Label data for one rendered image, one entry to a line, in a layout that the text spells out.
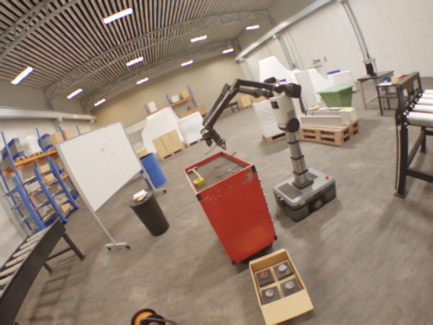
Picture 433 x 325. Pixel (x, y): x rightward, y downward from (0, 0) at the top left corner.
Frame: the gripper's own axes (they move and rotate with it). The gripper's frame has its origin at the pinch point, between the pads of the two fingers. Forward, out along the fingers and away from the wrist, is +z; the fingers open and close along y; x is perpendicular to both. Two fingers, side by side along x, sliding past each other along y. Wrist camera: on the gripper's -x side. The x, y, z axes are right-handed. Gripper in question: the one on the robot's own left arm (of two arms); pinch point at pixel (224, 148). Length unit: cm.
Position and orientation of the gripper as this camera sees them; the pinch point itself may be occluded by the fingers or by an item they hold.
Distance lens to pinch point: 167.1
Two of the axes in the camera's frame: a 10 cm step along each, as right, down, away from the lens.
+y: 2.0, 2.4, -9.5
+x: 8.1, -5.9, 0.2
